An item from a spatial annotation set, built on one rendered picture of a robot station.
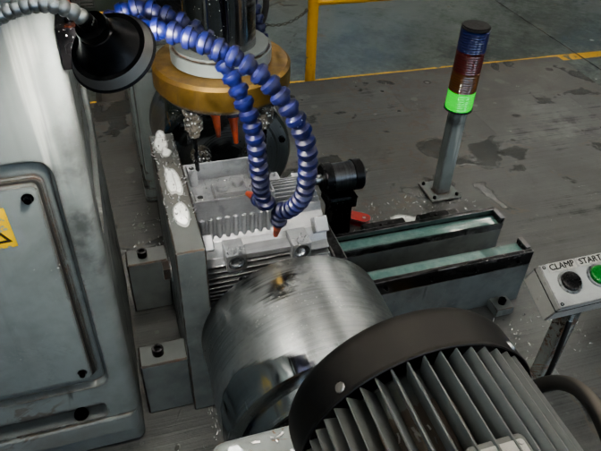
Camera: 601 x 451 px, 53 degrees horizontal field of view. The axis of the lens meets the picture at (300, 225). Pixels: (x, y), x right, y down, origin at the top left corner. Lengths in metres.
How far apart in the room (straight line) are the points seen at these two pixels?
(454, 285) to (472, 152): 0.62
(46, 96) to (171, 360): 0.48
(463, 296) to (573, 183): 0.59
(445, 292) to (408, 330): 0.76
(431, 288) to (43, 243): 0.69
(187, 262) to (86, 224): 0.16
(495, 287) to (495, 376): 0.82
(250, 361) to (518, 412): 0.35
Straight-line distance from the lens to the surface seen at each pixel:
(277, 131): 1.15
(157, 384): 1.00
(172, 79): 0.77
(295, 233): 0.92
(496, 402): 0.40
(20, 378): 0.88
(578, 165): 1.77
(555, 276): 0.95
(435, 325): 0.42
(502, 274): 1.21
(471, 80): 1.36
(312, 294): 0.70
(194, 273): 0.81
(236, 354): 0.70
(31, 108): 0.63
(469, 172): 1.63
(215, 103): 0.75
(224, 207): 0.88
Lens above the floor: 1.67
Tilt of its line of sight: 39 degrees down
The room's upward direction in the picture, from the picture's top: 3 degrees clockwise
